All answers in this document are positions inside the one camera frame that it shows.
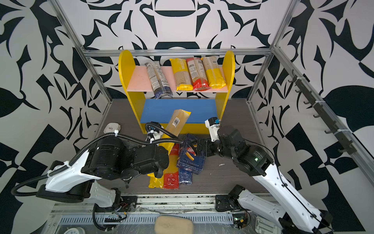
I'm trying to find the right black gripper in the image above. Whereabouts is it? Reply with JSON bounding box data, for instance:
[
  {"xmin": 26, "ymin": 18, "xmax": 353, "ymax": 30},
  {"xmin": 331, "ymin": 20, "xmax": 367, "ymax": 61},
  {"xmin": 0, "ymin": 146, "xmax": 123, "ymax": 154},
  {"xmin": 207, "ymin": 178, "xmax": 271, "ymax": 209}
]
[{"xmin": 190, "ymin": 136, "xmax": 239, "ymax": 161}]

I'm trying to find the blue Barilla pasta box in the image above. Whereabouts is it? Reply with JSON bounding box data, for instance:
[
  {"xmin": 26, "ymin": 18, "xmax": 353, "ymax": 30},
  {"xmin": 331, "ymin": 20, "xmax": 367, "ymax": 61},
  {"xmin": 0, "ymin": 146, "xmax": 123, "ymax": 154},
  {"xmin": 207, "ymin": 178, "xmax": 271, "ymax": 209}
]
[{"xmin": 177, "ymin": 134, "xmax": 206, "ymax": 175}]

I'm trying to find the yellow pasta bag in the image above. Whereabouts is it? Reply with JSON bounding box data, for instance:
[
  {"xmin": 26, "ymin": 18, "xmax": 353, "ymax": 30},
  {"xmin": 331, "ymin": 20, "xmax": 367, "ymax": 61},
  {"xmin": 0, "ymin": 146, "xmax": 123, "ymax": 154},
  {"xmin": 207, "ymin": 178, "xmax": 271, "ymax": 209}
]
[
  {"xmin": 147, "ymin": 173, "xmax": 164, "ymax": 189},
  {"xmin": 159, "ymin": 109, "xmax": 191, "ymax": 155}
]

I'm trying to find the blue Barilla spaghetti bag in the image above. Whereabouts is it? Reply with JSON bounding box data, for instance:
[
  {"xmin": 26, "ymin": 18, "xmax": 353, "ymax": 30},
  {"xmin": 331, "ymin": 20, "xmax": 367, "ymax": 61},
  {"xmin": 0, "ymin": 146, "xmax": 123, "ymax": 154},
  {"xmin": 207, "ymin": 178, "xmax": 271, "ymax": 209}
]
[{"xmin": 178, "ymin": 168, "xmax": 192, "ymax": 185}]

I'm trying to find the red end spaghetti bag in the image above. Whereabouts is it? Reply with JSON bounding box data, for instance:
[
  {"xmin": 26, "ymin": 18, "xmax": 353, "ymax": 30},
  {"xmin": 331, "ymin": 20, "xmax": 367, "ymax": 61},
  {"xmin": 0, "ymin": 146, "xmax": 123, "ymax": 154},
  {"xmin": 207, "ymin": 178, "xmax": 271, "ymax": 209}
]
[{"xmin": 186, "ymin": 57, "xmax": 210, "ymax": 91}]

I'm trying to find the yellow noodle bag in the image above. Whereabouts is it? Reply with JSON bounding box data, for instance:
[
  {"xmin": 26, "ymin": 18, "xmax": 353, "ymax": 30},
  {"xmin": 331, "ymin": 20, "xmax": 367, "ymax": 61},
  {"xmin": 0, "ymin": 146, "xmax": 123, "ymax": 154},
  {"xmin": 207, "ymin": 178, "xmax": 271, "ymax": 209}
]
[{"xmin": 169, "ymin": 58, "xmax": 193, "ymax": 91}]

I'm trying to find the clear navy spaghetti bag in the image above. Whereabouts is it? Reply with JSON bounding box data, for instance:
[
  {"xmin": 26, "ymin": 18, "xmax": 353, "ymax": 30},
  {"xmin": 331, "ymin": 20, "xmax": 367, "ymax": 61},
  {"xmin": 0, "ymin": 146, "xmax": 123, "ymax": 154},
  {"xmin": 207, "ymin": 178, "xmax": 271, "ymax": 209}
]
[{"xmin": 145, "ymin": 61, "xmax": 173, "ymax": 99}]

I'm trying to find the yellow end spaghetti bag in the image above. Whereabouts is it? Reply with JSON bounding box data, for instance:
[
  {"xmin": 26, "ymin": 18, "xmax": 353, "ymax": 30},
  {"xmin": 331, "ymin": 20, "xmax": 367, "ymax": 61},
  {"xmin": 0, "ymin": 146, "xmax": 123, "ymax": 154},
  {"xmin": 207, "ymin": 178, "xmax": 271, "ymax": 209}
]
[{"xmin": 202, "ymin": 56, "xmax": 227, "ymax": 89}]

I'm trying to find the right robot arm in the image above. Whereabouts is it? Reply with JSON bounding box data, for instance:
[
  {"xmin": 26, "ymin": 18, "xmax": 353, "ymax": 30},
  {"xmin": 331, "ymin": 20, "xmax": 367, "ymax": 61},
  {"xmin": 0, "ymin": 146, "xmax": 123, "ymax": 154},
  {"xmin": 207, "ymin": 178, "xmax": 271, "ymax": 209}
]
[{"xmin": 198, "ymin": 124, "xmax": 333, "ymax": 234}]

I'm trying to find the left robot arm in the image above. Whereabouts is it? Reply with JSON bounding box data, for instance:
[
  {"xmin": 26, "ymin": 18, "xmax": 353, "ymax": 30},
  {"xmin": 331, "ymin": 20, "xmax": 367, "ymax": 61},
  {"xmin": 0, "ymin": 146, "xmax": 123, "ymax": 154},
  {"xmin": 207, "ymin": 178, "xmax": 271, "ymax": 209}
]
[{"xmin": 11, "ymin": 131, "xmax": 179, "ymax": 208}]

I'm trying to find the yellow shelf unit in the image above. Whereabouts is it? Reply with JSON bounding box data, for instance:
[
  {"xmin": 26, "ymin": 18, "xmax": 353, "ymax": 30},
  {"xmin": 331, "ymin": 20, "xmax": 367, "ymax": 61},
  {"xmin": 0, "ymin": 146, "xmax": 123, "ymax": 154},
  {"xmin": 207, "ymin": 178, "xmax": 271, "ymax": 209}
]
[{"xmin": 118, "ymin": 50, "xmax": 236, "ymax": 134}]

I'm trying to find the beige sponge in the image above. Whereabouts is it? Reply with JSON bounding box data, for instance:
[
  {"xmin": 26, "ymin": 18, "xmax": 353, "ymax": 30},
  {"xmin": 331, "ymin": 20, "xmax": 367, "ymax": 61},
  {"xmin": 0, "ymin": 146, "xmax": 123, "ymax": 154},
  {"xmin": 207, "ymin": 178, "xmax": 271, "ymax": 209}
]
[{"xmin": 154, "ymin": 215, "xmax": 194, "ymax": 234}]

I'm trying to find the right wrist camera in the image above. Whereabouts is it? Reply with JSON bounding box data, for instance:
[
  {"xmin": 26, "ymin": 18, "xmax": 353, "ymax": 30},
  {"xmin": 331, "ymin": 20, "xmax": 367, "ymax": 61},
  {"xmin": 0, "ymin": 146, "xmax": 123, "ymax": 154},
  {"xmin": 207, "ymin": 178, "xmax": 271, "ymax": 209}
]
[{"xmin": 205, "ymin": 117, "xmax": 221, "ymax": 142}]

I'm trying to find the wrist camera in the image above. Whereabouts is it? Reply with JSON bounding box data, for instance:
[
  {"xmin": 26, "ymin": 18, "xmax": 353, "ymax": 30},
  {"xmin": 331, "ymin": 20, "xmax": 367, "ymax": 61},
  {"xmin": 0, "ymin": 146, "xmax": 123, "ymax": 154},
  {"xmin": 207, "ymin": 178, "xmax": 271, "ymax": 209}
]
[
  {"xmin": 146, "ymin": 130, "xmax": 163, "ymax": 143},
  {"xmin": 205, "ymin": 117, "xmax": 221, "ymax": 142}
]

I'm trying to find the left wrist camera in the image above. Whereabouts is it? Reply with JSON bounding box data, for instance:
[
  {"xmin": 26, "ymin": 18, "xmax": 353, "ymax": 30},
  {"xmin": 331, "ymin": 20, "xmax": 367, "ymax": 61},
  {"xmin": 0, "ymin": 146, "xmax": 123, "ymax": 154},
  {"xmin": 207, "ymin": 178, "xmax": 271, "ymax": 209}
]
[{"xmin": 146, "ymin": 130, "xmax": 163, "ymax": 143}]

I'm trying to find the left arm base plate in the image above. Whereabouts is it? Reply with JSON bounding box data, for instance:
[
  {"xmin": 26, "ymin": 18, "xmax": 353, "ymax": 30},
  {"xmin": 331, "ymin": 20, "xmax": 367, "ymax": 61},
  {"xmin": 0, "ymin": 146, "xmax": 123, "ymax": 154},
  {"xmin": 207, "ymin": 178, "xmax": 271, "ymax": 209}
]
[{"xmin": 115, "ymin": 196, "xmax": 138, "ymax": 213}]

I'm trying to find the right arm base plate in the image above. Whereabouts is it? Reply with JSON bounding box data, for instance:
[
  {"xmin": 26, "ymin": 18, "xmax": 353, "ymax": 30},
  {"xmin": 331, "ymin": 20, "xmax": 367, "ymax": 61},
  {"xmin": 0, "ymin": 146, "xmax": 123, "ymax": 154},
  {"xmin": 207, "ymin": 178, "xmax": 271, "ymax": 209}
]
[{"xmin": 215, "ymin": 195, "xmax": 237, "ymax": 212}]

